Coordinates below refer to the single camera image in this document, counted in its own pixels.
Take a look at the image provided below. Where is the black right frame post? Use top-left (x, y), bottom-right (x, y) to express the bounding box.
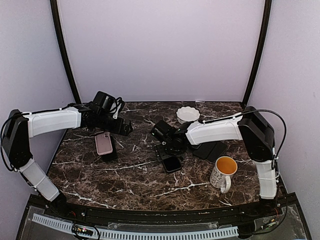
top-left (241, 0), bottom-right (273, 109)

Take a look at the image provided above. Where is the white scalloped bowl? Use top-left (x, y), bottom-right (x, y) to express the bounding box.
top-left (176, 106), bottom-right (201, 124)

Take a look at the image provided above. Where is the white slotted cable duct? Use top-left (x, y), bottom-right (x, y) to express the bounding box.
top-left (31, 213), bottom-right (239, 240)

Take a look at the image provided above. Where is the black phone in stack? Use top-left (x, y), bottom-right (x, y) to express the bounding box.
top-left (192, 142), bottom-right (216, 160)

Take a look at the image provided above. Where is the black frame post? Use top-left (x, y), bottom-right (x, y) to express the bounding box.
top-left (49, 0), bottom-right (81, 104)
top-left (241, 0), bottom-right (273, 109)

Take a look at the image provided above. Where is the white mug orange inside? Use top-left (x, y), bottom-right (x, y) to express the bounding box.
top-left (209, 156), bottom-right (238, 194)

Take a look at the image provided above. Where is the pink phone case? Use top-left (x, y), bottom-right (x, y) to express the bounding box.
top-left (95, 131), bottom-right (113, 156)

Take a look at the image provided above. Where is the black left frame post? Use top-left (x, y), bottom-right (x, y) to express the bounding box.
top-left (49, 0), bottom-right (81, 104)

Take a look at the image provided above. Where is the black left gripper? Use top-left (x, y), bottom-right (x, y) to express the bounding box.
top-left (96, 113), bottom-right (133, 136)

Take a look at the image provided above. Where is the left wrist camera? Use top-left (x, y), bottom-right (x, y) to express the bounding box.
top-left (92, 91), bottom-right (125, 119)

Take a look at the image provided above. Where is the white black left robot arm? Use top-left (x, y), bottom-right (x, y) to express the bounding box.
top-left (0, 104), bottom-right (133, 218)

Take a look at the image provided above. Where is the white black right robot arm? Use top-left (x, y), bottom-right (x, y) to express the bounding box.
top-left (150, 106), bottom-right (281, 217)

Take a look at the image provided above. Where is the pink phone dark screen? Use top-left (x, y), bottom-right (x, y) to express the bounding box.
top-left (162, 156), bottom-right (182, 173)

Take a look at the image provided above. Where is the black front rail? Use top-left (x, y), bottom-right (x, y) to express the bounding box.
top-left (24, 194), bottom-right (298, 227)

